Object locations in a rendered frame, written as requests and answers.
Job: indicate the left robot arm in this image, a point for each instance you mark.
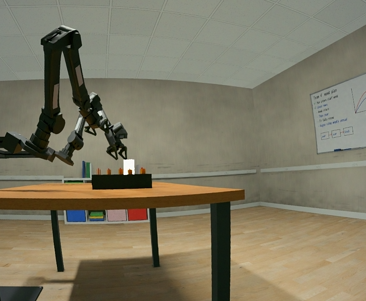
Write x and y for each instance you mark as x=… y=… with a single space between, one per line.
x=75 y=140

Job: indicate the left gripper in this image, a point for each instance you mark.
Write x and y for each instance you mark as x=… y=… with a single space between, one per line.
x=114 y=147

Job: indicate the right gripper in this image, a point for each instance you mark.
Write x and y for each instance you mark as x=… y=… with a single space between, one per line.
x=93 y=124

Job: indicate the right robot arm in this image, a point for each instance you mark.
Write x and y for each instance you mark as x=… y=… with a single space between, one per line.
x=66 y=40

